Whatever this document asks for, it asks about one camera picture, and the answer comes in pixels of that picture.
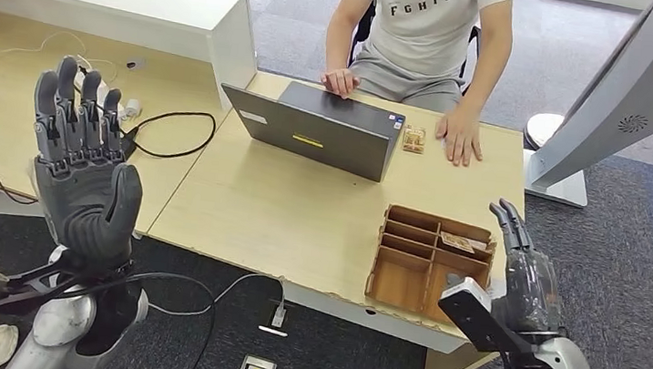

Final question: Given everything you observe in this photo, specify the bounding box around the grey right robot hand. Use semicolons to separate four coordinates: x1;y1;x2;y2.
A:
476;197;576;340

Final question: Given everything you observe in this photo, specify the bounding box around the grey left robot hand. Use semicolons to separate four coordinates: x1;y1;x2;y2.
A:
16;53;157;273

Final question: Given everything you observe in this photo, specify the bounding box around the person's right hand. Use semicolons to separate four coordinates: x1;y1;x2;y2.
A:
318;65;362;102

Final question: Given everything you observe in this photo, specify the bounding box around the person's left hand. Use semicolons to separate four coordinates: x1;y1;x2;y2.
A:
431;102;489;170

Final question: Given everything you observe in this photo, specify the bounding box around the wooden compartment organizer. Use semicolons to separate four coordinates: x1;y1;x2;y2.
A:
362;201;502;331

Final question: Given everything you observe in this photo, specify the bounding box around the person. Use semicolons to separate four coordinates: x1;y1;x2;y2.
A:
312;0;518;172

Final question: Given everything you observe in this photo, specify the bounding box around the black office chair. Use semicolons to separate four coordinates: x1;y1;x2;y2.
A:
345;0;485;97

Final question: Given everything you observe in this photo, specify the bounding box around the grey laptop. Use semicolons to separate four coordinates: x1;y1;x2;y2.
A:
213;73;409;186

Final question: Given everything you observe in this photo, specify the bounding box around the white desk foot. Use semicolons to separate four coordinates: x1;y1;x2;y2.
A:
0;190;62;223

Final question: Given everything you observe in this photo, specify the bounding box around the white power strip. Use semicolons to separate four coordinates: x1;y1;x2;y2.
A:
69;66;133;120

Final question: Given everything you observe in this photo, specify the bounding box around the white kiosk screen stand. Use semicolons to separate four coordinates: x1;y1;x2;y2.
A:
515;0;653;217

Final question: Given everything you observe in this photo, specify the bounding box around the white desk riser shelf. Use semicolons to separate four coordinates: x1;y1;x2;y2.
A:
0;0;266;115

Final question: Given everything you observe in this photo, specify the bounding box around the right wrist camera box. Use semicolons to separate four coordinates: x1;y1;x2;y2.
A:
433;273;538;359

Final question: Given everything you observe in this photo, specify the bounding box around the black looped power cable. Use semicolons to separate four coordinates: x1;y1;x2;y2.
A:
117;103;219;169

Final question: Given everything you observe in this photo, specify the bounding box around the grey floor cable with plug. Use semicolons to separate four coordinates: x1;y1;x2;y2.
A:
149;261;292;330

